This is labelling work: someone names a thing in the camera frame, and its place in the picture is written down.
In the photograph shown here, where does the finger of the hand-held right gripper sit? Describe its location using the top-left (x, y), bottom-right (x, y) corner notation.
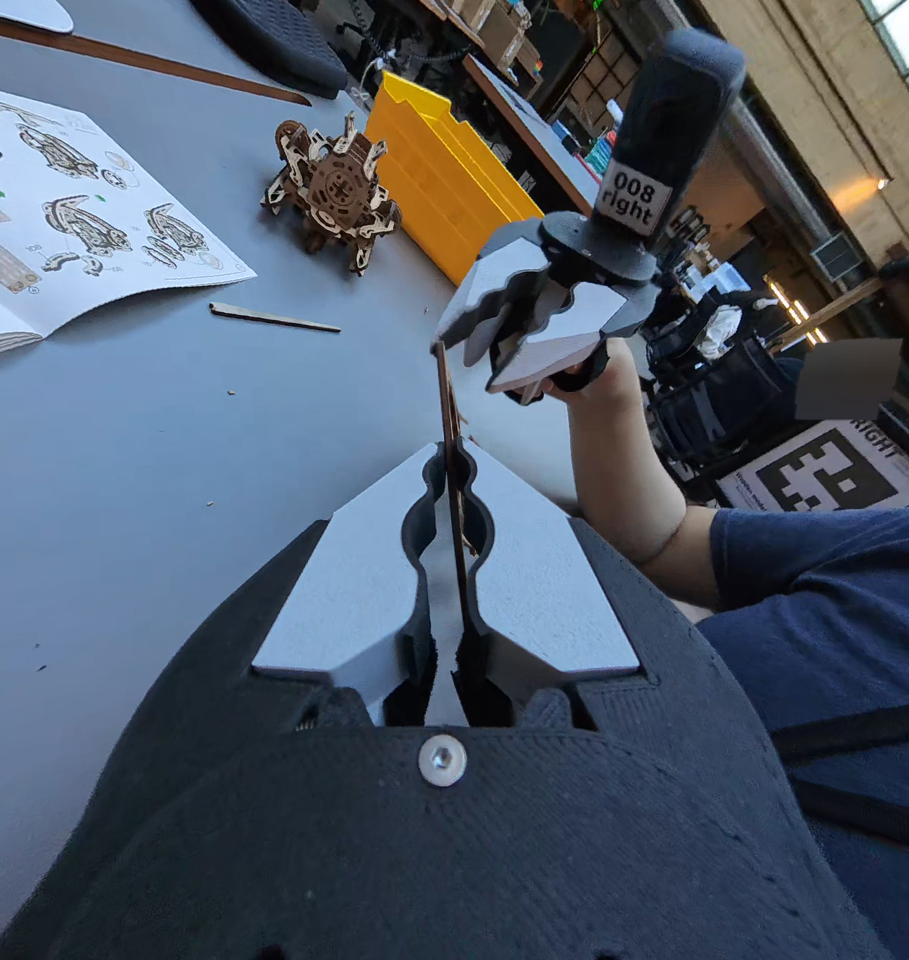
top-left (486, 281), bottom-right (630, 408)
top-left (433, 225), bottom-right (553, 367)

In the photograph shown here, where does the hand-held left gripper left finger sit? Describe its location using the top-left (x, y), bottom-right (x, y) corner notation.
top-left (252, 441), bottom-right (437, 727)

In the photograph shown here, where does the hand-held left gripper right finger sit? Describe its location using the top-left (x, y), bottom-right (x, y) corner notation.
top-left (453, 438), bottom-right (643, 727)

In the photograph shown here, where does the long wooden model part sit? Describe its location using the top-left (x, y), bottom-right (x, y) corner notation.
top-left (433, 341), bottom-right (477, 639)

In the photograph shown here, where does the person's right forearm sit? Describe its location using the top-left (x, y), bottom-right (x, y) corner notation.
top-left (565, 393), bottom-right (724, 610)

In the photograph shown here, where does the partly built wooden model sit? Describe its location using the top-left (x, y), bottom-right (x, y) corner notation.
top-left (259, 112), bottom-right (405, 277)

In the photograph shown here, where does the person's right hand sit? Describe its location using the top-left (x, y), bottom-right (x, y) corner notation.
top-left (540, 339), bottom-right (645, 410)

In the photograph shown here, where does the yellow plastic bin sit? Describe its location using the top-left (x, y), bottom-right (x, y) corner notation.
top-left (363, 71), bottom-right (544, 288)

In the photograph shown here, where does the black bag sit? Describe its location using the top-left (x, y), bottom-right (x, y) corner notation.
top-left (648, 333), bottom-right (801, 470)

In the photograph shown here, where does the pointed wooden stick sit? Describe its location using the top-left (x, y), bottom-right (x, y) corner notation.
top-left (208, 301), bottom-right (343, 334)

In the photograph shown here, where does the black-and-white tag board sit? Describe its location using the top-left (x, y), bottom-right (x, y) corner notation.
top-left (715, 418), bottom-right (909, 513)

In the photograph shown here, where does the black seat cushion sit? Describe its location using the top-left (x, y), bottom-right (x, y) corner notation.
top-left (190, 0), bottom-right (349, 100)

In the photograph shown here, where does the brown wooden strip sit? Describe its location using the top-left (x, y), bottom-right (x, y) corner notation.
top-left (0, 11), bottom-right (312, 107)

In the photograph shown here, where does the open instruction booklet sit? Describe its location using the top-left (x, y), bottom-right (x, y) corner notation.
top-left (0, 82), bottom-right (258, 363)

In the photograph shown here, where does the white mat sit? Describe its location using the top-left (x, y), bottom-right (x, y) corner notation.
top-left (0, 0), bottom-right (75, 35)

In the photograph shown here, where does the wall air conditioner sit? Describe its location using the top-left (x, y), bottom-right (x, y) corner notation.
top-left (810, 230), bottom-right (873, 281)

